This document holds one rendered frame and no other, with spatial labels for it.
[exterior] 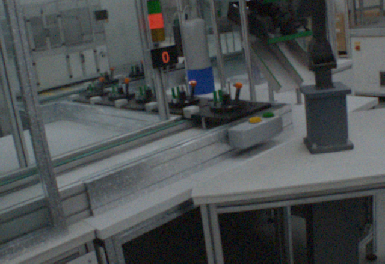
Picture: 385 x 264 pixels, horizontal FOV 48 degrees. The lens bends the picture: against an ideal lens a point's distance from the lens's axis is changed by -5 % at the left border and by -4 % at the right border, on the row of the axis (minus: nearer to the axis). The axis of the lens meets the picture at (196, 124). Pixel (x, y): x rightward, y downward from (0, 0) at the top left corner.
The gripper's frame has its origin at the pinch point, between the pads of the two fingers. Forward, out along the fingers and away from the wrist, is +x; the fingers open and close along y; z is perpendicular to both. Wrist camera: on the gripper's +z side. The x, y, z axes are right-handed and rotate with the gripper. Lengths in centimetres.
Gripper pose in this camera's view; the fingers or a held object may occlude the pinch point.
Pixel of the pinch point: (273, 26)
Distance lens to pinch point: 186.4
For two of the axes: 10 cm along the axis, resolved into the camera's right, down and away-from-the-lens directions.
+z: -2.6, -9.7, -0.4
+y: -8.4, 2.5, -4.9
